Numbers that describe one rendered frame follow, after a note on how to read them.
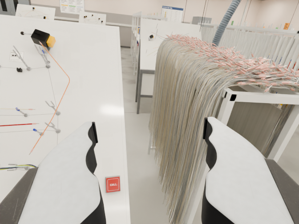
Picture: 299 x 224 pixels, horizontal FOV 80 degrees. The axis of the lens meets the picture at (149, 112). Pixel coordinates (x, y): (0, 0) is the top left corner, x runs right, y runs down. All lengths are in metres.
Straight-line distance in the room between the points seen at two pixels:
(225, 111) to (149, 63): 2.66
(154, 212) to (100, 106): 1.41
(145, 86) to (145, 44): 0.76
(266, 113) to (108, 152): 0.79
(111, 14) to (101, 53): 10.53
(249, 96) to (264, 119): 0.35
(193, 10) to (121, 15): 4.08
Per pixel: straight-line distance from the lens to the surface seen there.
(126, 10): 11.42
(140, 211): 1.98
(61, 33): 0.98
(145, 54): 3.36
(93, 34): 0.97
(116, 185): 0.72
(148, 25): 3.70
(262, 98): 0.79
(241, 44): 4.14
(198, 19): 7.16
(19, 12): 8.03
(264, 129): 1.08
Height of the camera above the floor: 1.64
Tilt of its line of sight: 27 degrees down
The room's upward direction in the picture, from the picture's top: 7 degrees clockwise
